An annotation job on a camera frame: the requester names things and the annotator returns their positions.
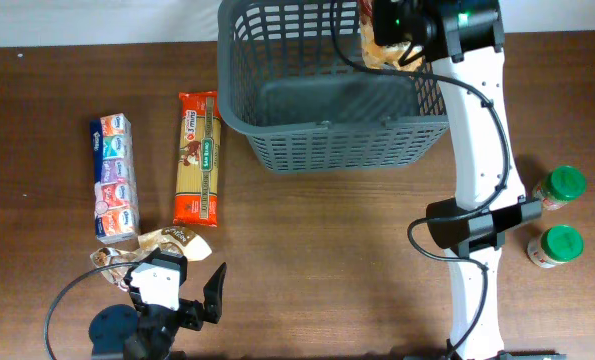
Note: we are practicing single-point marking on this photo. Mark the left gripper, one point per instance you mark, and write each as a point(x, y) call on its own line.
point(193, 310)

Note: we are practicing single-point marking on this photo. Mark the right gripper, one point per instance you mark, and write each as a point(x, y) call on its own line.
point(386, 32)

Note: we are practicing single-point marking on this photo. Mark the orange crinkled snack bag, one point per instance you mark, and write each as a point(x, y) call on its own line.
point(377, 52)

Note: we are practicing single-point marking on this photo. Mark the San Remo spaghetti packet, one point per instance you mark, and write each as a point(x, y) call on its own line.
point(196, 194)

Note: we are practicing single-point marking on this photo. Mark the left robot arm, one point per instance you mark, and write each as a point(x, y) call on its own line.
point(147, 328)

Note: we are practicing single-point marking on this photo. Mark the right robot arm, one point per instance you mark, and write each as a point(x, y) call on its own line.
point(464, 43)

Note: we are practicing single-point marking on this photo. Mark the brown white snack pouch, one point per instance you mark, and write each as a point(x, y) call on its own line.
point(175, 239)

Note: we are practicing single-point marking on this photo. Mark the Kleenex tissue multipack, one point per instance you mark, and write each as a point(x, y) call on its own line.
point(116, 213)

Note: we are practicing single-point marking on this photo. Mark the grey plastic basket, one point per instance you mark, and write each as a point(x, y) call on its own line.
point(282, 84)

